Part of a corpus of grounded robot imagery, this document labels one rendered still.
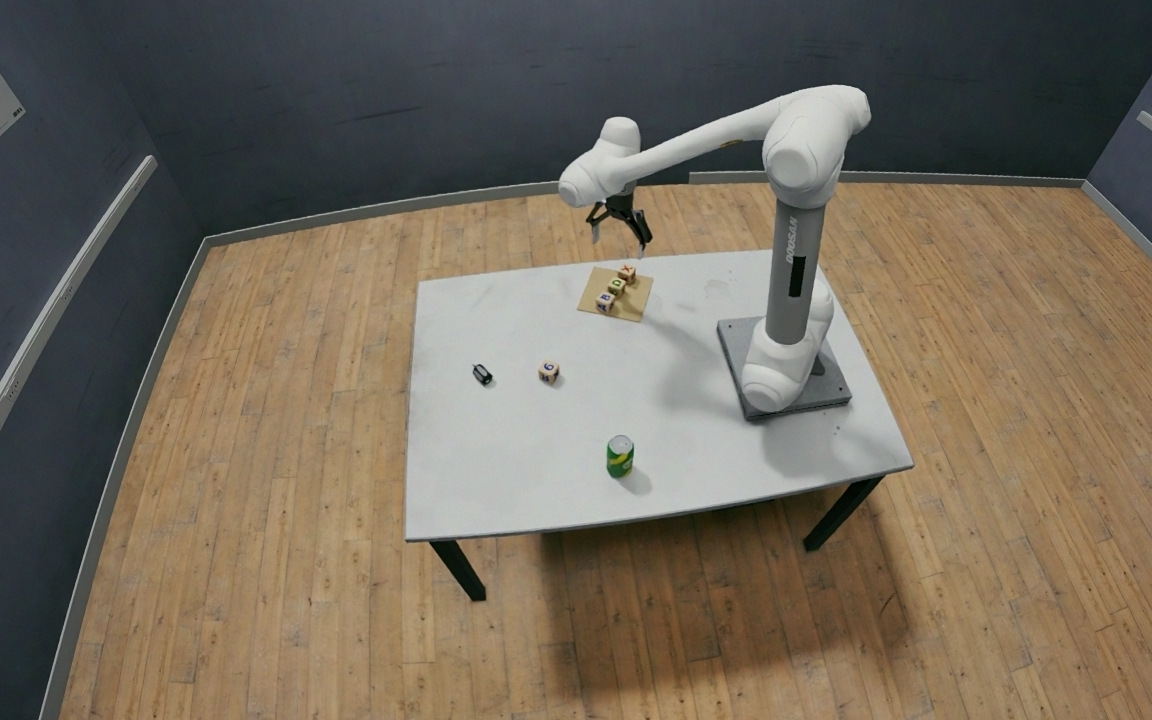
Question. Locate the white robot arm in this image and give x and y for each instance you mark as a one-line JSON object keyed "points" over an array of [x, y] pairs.
{"points": [[803, 153]]}

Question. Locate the green and yellow drink can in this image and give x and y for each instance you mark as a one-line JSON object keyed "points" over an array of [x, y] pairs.
{"points": [[620, 454]]}

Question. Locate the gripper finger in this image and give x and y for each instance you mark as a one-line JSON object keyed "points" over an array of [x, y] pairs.
{"points": [[595, 224], [641, 224]]}

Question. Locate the tan flat mat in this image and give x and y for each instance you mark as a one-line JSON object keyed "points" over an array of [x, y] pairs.
{"points": [[629, 307]]}

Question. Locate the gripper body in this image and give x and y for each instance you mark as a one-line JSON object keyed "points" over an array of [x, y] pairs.
{"points": [[624, 202]]}

